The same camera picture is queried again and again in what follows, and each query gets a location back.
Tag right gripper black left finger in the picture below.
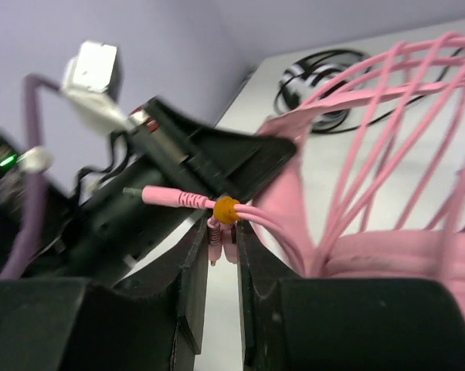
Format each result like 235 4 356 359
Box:
0 220 208 371

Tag pink headphone cable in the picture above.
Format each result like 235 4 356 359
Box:
122 30 465 279

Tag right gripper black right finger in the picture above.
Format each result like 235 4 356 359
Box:
236 222 465 370

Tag pink over-ear headphones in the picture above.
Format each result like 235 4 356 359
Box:
251 32 465 318

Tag black white striped headphones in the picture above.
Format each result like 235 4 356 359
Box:
273 49 370 134

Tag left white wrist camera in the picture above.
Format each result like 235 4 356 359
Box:
61 40 131 136

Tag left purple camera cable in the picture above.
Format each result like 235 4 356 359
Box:
0 73 62 280

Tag black headphone cable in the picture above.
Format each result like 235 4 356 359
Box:
332 57 465 132

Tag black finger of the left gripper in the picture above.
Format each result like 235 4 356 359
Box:
185 128 297 202

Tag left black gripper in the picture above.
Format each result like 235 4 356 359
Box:
45 97 225 286

